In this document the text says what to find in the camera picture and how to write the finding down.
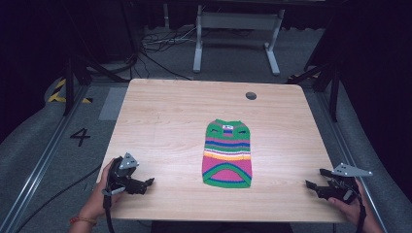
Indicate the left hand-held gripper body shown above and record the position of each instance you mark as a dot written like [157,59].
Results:
[120,176]

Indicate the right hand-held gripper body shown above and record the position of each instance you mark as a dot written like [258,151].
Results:
[343,186]

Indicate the striped knitted pet sweater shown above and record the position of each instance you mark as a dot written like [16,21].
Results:
[227,152]

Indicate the person's right hand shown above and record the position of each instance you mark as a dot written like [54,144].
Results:
[350,210]

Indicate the person's left hand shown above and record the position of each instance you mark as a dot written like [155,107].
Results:
[98,200]

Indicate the black metal stand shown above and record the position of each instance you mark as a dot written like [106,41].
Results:
[330,84]
[76,76]

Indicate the yellow black hazard tape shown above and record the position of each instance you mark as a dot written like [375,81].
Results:
[60,93]

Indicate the grey table grommet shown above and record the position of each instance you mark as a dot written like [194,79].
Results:
[251,95]

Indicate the grey metal floor rail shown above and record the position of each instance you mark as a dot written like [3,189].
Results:
[350,142]
[42,161]

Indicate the white metal table frame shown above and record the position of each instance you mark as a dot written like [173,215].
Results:
[238,21]

